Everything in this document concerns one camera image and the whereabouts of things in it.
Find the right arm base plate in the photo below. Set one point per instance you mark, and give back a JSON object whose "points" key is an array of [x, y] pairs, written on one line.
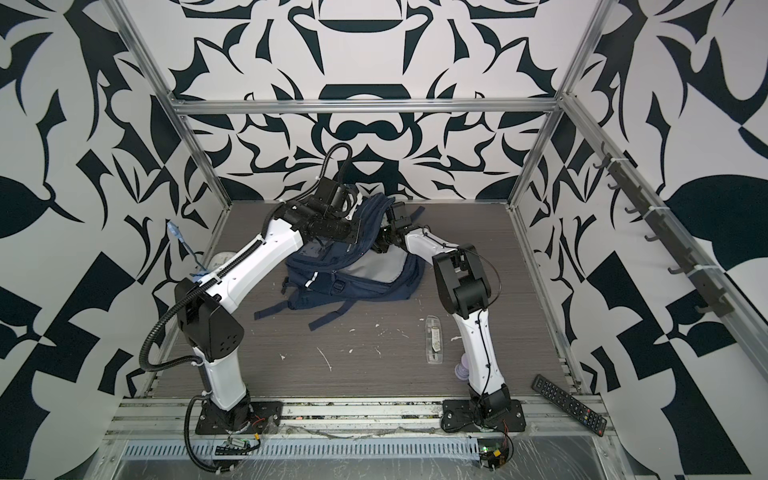
{"points": [[465, 416]]}

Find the small green circuit board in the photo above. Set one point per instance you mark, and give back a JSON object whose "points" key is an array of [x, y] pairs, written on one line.
{"points": [[494, 455]]}

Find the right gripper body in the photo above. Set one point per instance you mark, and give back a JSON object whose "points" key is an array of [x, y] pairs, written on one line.
{"points": [[384, 239]]}

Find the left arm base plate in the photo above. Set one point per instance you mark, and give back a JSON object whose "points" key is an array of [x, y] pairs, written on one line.
{"points": [[257, 417]]}

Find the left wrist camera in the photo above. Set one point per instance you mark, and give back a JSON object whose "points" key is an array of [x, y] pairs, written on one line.
{"points": [[334, 199]]}

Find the white round alarm clock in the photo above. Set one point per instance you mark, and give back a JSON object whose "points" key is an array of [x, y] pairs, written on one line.
{"points": [[219, 259]]}

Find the navy blue student backpack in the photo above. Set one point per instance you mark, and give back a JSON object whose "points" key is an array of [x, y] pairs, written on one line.
{"points": [[375, 269]]}

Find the white slotted cable duct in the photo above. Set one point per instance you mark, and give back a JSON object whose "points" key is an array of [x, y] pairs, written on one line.
{"points": [[323, 448]]}

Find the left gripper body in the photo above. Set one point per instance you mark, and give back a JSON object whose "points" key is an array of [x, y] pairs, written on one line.
{"points": [[342, 229]]}

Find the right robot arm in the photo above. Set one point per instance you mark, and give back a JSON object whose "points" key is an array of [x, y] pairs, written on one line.
{"points": [[465, 293]]}

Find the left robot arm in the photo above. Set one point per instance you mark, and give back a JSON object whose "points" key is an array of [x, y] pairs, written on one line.
{"points": [[209, 304]]}

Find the clear plastic pen box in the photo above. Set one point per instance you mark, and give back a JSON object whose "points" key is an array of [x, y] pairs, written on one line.
{"points": [[433, 340]]}

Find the wall hook rack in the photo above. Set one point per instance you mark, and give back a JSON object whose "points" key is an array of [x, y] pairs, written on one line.
{"points": [[690, 260]]}

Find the black remote control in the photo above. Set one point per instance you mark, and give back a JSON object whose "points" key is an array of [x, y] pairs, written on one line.
{"points": [[569, 404]]}

